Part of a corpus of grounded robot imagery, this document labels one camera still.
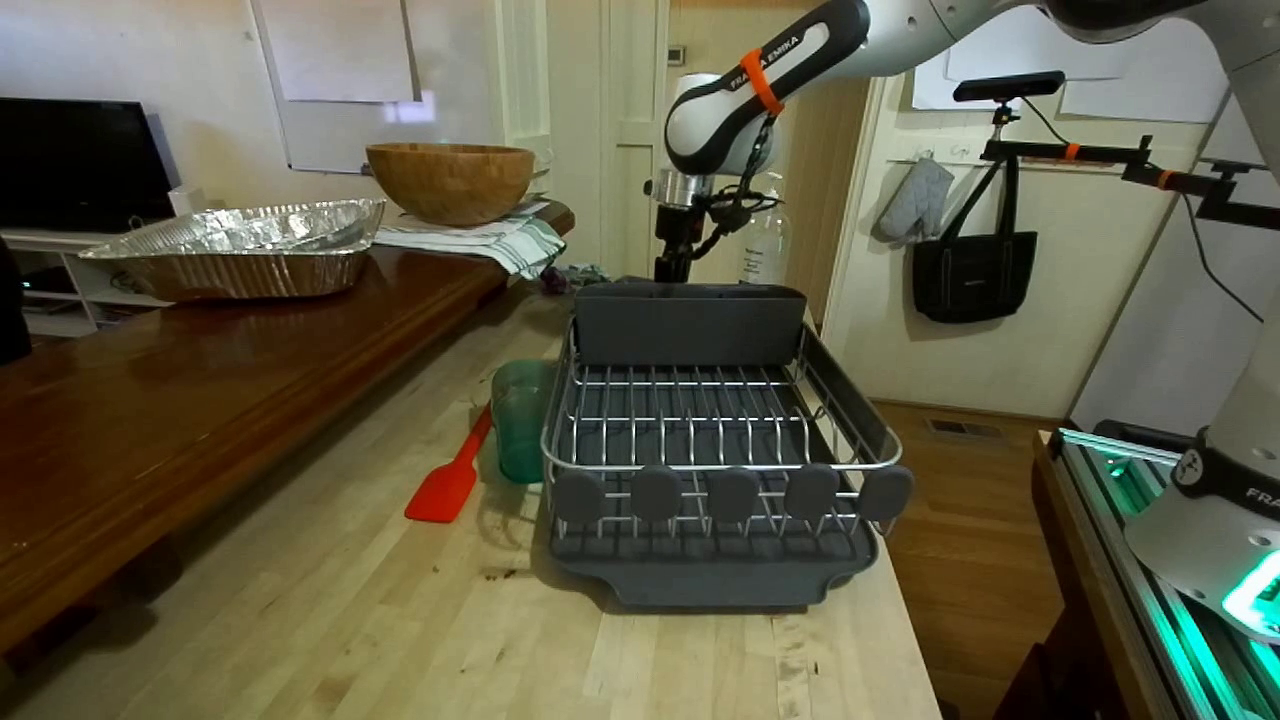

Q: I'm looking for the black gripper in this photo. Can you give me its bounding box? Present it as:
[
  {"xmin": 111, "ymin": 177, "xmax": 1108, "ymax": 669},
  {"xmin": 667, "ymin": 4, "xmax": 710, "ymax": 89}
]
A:
[{"xmin": 643, "ymin": 162, "xmax": 730, "ymax": 287}]

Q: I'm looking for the red silicone spatula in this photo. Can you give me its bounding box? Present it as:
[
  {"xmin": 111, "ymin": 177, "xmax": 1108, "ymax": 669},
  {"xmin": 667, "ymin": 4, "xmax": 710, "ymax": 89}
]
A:
[{"xmin": 399, "ymin": 402, "xmax": 495, "ymax": 527}]

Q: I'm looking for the grey dish rack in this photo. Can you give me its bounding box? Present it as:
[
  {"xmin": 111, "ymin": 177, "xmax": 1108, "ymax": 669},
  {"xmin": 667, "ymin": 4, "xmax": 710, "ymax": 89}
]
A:
[{"xmin": 532, "ymin": 275, "xmax": 917, "ymax": 616}]

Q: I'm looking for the black monitor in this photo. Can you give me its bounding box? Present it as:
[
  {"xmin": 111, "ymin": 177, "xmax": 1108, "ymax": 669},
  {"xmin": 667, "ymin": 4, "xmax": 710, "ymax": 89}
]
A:
[{"xmin": 0, "ymin": 91, "xmax": 182, "ymax": 234}]

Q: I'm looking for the grey oven mitt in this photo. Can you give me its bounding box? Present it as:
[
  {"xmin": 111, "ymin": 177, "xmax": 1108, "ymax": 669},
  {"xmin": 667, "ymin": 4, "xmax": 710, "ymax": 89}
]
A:
[{"xmin": 870, "ymin": 157, "xmax": 957, "ymax": 247}]

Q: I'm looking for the white shelf unit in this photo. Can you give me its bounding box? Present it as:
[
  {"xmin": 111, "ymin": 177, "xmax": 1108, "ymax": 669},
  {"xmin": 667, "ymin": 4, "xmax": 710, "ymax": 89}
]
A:
[{"xmin": 0, "ymin": 224, "xmax": 174, "ymax": 343}]

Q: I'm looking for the clear soap dispenser bottle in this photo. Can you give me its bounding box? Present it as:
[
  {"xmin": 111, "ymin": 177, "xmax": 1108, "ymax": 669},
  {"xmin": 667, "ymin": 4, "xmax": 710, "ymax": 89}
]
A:
[{"xmin": 735, "ymin": 197, "xmax": 791, "ymax": 287}]

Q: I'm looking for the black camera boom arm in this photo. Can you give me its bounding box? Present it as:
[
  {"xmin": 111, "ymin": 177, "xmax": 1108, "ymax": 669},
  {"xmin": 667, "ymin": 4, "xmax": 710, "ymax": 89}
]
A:
[{"xmin": 974, "ymin": 100, "xmax": 1273, "ymax": 233}]

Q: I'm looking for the striped kitchen towel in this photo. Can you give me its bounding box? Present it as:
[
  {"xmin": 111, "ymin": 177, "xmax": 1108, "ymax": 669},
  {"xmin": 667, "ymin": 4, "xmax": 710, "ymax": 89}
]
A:
[{"xmin": 370, "ymin": 203, "xmax": 571, "ymax": 285}]

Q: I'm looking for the green plastic cup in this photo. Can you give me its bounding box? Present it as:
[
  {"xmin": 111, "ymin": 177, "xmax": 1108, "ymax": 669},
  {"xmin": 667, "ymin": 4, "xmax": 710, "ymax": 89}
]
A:
[{"xmin": 487, "ymin": 354, "xmax": 560, "ymax": 489}]

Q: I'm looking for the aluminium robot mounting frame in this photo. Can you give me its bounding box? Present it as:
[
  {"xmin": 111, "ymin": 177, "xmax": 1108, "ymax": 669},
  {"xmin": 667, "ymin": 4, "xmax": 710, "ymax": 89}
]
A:
[{"xmin": 1033, "ymin": 418, "xmax": 1280, "ymax": 720}]

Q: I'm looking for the leaning white board panel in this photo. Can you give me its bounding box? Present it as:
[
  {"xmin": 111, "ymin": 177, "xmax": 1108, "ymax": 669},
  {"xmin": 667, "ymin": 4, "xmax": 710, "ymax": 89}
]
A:
[{"xmin": 1062, "ymin": 91, "xmax": 1280, "ymax": 445}]

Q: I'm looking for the aluminium foil tray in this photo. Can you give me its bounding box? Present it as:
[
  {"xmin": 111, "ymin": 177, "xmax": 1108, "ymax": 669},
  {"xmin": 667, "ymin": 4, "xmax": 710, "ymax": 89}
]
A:
[{"xmin": 77, "ymin": 197, "xmax": 391, "ymax": 302}]

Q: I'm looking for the white panelled door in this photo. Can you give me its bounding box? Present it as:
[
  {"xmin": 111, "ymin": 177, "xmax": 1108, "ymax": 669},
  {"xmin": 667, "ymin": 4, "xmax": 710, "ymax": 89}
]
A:
[{"xmin": 492, "ymin": 0, "xmax": 673, "ymax": 280}]

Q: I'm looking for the dark wooden table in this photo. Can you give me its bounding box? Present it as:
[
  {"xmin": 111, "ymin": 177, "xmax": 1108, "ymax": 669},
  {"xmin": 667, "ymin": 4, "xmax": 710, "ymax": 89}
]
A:
[{"xmin": 0, "ymin": 242, "xmax": 578, "ymax": 654}]

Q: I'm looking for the black tote bag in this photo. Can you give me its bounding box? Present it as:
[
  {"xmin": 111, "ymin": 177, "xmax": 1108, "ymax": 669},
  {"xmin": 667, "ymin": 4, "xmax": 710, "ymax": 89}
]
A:
[{"xmin": 906, "ymin": 152, "xmax": 1040, "ymax": 326}]

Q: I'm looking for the brown wooden bowl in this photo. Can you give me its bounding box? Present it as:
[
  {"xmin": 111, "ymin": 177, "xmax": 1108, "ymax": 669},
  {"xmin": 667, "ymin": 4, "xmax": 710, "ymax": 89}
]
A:
[{"xmin": 364, "ymin": 141, "xmax": 541, "ymax": 227}]

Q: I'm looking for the black stereo camera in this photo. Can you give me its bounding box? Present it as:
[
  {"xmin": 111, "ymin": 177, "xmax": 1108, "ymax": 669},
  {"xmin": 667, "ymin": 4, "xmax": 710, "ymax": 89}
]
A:
[{"xmin": 952, "ymin": 69, "xmax": 1071, "ymax": 108}]

